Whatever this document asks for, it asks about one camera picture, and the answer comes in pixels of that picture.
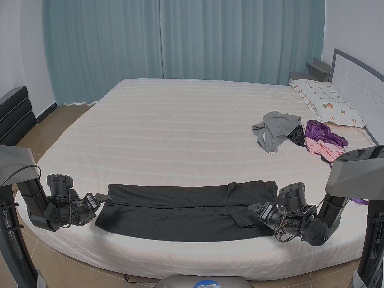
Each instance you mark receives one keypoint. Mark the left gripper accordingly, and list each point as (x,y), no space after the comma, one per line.
(88,208)

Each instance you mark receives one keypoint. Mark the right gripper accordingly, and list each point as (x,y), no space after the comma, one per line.
(271,216)

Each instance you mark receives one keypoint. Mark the black T-shirt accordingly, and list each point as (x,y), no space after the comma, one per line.
(180,217)

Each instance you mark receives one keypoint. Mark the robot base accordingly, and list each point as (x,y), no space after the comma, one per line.
(180,283)

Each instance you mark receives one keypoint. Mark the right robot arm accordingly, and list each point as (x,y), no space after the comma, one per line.
(354,172)

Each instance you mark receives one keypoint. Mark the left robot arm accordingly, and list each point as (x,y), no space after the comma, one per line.
(15,166)

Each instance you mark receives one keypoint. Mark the bed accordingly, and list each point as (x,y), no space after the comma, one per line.
(180,115)

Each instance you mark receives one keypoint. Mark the black shiny garment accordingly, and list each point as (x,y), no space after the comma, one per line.
(297,136)

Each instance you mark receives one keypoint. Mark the grey garment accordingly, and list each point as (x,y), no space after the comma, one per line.
(276,126)

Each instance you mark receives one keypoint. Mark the pink garment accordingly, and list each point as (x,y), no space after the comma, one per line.
(318,148)

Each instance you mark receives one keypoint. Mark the purple garment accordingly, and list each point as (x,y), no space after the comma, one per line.
(318,129)

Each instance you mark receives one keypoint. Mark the black chest of drawers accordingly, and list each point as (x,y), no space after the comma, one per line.
(16,115)

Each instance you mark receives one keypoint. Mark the white printed pillow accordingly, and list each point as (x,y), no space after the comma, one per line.
(327,100)

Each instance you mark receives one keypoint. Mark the grey bedside table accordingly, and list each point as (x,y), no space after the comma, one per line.
(318,68)

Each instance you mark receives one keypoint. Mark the blue-green curtain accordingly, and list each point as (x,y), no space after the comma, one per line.
(240,25)
(105,40)

